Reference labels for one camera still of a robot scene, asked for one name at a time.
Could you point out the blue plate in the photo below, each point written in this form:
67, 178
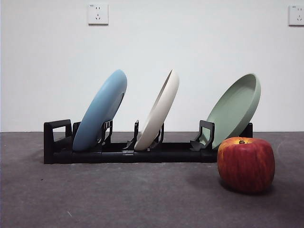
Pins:
97, 114

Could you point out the black plate rack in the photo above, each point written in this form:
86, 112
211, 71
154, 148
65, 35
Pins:
114, 157

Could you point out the green plate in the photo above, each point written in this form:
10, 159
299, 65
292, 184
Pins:
232, 111

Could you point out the red apple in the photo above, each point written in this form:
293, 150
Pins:
245, 166

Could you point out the white wall socket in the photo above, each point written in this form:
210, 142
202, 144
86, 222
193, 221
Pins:
297, 15
98, 14

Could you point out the cream white plate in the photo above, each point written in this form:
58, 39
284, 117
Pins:
159, 114

